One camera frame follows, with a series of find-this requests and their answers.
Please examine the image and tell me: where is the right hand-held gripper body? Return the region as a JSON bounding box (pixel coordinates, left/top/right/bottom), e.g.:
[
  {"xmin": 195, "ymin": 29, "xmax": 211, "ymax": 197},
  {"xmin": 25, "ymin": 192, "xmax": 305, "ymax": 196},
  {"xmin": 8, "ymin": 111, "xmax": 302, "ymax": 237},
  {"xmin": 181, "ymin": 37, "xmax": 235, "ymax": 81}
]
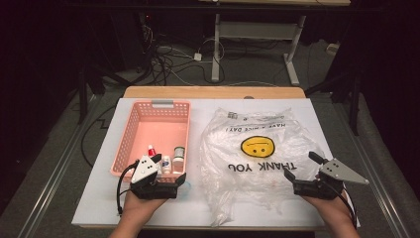
[{"xmin": 292, "ymin": 158, "xmax": 369, "ymax": 201}]

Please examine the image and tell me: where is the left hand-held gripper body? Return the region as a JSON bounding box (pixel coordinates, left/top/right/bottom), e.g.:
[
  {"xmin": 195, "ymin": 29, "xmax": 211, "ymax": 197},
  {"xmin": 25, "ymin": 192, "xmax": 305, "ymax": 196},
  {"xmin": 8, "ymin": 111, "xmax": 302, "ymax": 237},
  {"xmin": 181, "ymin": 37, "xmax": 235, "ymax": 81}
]
[{"xmin": 130, "ymin": 154, "xmax": 177, "ymax": 200}]

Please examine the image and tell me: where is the small white bottle white cap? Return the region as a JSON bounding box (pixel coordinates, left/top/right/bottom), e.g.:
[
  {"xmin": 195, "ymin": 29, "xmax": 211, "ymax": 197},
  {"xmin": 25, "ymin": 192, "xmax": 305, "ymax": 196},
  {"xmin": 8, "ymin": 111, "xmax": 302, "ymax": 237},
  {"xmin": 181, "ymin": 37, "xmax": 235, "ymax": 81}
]
[{"xmin": 160, "ymin": 155, "xmax": 172, "ymax": 176}]

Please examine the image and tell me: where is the white jar with grey lid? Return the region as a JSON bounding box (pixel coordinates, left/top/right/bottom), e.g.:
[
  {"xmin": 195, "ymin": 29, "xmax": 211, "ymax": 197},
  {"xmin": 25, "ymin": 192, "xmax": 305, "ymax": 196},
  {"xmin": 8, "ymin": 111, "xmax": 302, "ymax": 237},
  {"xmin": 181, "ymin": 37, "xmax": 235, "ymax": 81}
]
[{"xmin": 171, "ymin": 146, "xmax": 186, "ymax": 174}]

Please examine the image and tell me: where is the pink perforated plastic basket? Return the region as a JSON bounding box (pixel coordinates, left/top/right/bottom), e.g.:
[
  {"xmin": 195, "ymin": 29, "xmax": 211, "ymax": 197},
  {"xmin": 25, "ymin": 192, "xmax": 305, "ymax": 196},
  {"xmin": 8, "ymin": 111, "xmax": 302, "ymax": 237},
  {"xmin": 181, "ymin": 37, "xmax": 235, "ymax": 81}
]
[{"xmin": 110, "ymin": 99, "xmax": 192, "ymax": 183}]

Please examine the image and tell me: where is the clear plastic bag smiley print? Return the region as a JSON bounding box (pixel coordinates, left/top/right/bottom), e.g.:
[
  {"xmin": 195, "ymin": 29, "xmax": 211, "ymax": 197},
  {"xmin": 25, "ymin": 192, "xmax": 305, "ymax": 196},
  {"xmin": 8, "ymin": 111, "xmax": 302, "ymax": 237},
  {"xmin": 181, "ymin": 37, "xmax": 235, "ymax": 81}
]
[{"xmin": 198, "ymin": 107, "xmax": 326, "ymax": 228}]

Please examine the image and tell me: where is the person's left hand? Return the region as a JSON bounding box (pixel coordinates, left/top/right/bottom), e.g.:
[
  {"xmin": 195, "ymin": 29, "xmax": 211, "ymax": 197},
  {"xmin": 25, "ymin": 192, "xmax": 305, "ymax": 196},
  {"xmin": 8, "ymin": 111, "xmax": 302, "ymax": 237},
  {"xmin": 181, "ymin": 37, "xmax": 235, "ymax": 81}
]
[{"xmin": 121, "ymin": 190, "xmax": 167, "ymax": 222}]

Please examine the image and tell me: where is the person's right hand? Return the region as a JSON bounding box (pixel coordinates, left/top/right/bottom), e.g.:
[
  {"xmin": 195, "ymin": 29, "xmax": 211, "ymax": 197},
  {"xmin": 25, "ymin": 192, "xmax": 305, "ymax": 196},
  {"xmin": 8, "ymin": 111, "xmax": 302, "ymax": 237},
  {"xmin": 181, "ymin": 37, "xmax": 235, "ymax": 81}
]
[{"xmin": 301, "ymin": 191, "xmax": 357, "ymax": 226}]

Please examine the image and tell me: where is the black metal stand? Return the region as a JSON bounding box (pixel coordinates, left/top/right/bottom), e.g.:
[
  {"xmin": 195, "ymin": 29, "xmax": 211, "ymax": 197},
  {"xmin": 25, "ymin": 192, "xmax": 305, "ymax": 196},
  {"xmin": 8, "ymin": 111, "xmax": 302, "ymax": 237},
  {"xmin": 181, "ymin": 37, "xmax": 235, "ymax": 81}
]
[
  {"xmin": 77, "ymin": 60, "xmax": 107, "ymax": 126},
  {"xmin": 305, "ymin": 65, "xmax": 364, "ymax": 137}
]

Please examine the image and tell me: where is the black equipment with red light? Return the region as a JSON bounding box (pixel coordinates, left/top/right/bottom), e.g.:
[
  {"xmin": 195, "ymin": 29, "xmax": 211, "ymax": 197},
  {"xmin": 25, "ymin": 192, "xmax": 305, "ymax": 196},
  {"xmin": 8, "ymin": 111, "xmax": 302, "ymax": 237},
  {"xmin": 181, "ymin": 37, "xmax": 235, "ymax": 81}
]
[{"xmin": 111, "ymin": 12, "xmax": 157, "ymax": 73}]

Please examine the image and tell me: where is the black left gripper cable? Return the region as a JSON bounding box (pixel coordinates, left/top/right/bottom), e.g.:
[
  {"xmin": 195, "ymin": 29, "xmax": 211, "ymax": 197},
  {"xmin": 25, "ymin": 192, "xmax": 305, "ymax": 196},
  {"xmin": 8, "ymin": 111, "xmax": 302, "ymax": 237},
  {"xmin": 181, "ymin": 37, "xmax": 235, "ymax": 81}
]
[{"xmin": 116, "ymin": 160, "xmax": 140, "ymax": 216}]

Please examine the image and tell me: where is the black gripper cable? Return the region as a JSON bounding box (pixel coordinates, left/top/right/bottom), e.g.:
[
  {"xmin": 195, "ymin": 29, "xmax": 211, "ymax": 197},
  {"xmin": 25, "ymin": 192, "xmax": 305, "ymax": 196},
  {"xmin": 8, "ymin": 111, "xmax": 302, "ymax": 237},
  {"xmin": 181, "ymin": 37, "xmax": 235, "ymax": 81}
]
[
  {"xmin": 116, "ymin": 160, "xmax": 140, "ymax": 216},
  {"xmin": 341, "ymin": 184, "xmax": 360, "ymax": 229}
]

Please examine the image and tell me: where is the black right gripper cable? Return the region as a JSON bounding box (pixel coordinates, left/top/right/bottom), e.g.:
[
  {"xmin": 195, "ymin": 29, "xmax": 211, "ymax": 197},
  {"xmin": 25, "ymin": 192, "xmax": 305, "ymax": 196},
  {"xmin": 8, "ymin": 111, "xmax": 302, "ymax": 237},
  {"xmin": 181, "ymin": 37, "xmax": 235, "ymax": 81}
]
[{"xmin": 341, "ymin": 184, "xmax": 360, "ymax": 229}]

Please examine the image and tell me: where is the metal floor rail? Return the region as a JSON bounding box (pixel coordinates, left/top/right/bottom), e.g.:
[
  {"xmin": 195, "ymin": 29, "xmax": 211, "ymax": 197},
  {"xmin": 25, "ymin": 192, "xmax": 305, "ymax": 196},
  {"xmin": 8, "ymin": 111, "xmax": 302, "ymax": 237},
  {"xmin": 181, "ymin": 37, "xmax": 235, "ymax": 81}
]
[
  {"xmin": 330, "ymin": 98, "xmax": 411, "ymax": 238},
  {"xmin": 16, "ymin": 94, "xmax": 104, "ymax": 238}
]

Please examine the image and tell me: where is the thin black floor cable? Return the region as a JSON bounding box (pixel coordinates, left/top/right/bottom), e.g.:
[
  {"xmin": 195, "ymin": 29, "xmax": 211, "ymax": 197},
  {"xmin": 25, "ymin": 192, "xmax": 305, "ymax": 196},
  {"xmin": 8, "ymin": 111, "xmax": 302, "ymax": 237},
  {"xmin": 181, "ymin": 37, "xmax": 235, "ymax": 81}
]
[{"xmin": 80, "ymin": 104, "xmax": 117, "ymax": 169}]

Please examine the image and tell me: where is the bundle of black floor cables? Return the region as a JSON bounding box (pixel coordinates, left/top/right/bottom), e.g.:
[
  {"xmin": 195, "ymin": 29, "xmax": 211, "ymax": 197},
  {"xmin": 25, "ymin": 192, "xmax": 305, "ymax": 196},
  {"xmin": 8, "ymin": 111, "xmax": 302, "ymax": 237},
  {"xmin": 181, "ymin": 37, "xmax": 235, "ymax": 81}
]
[{"xmin": 142, "ymin": 24, "xmax": 227, "ymax": 87}]

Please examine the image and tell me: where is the white metal frame desk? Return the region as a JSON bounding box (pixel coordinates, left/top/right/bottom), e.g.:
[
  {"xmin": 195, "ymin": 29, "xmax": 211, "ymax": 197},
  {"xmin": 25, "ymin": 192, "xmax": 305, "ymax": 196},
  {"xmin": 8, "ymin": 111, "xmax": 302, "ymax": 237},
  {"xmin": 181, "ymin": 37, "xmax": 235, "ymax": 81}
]
[{"xmin": 197, "ymin": 0, "xmax": 352, "ymax": 87}]

